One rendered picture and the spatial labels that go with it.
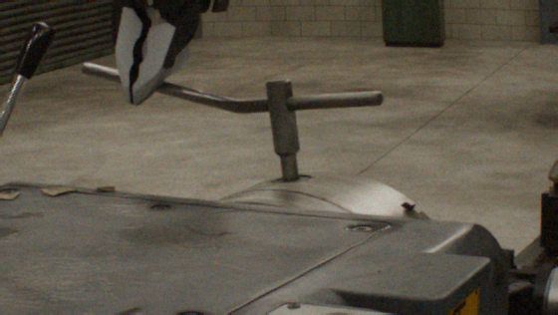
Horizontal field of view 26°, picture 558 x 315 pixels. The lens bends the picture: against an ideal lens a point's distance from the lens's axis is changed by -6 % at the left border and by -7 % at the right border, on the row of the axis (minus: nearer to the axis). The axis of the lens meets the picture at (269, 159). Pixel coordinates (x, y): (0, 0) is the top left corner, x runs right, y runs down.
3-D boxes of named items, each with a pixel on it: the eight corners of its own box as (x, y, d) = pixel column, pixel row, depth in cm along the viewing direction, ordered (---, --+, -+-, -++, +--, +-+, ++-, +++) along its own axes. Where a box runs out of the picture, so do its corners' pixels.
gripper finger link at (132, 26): (161, 97, 120) (185, 7, 117) (126, 106, 115) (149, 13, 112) (137, 85, 121) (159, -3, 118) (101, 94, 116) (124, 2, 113)
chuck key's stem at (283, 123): (313, 210, 109) (296, 77, 107) (298, 215, 107) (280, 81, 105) (292, 210, 110) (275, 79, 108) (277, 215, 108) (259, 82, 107)
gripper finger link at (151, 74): (186, 108, 118) (211, 17, 115) (151, 118, 113) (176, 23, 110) (161, 97, 120) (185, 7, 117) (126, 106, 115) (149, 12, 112)
